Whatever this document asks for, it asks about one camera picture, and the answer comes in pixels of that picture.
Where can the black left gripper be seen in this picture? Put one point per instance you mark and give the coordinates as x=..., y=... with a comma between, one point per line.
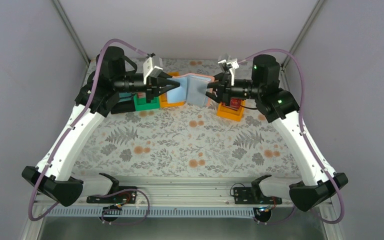
x=150, y=86

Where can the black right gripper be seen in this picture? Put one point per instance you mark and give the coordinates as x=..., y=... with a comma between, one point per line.
x=227, y=88

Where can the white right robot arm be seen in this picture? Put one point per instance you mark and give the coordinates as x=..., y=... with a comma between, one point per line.
x=319, y=180

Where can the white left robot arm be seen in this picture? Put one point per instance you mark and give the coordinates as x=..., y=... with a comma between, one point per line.
x=115, y=73

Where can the yellow storage bin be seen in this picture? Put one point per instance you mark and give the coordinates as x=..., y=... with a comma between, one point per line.
x=175, y=97

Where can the orange storage bin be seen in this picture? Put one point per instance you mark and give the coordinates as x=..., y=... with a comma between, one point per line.
x=229, y=113

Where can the green storage bin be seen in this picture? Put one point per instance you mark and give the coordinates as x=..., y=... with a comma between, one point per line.
x=141, y=104

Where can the black storage bin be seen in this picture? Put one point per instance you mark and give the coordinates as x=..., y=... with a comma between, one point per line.
x=125, y=104

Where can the floral tablecloth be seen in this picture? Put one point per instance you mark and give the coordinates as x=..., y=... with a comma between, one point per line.
x=186, y=141

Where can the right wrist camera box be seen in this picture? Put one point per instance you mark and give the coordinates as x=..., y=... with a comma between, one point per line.
x=229, y=65

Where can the aluminium mounting rail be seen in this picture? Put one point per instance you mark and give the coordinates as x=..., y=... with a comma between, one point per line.
x=177, y=197

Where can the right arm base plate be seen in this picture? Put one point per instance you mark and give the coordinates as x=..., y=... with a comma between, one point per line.
x=255, y=197

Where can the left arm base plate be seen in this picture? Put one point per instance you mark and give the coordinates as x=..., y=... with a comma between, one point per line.
x=128, y=196

